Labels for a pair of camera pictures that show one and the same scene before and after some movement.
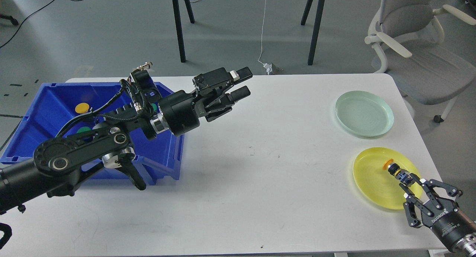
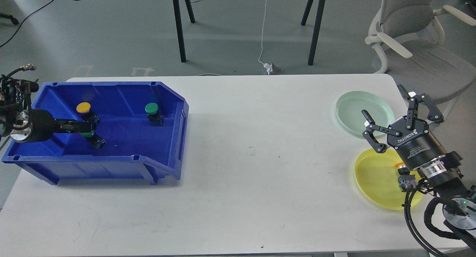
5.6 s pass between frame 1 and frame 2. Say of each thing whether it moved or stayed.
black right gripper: moved
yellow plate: stayed
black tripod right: stayed
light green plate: stayed
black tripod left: stayed
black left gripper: moved
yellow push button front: moved
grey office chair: stayed
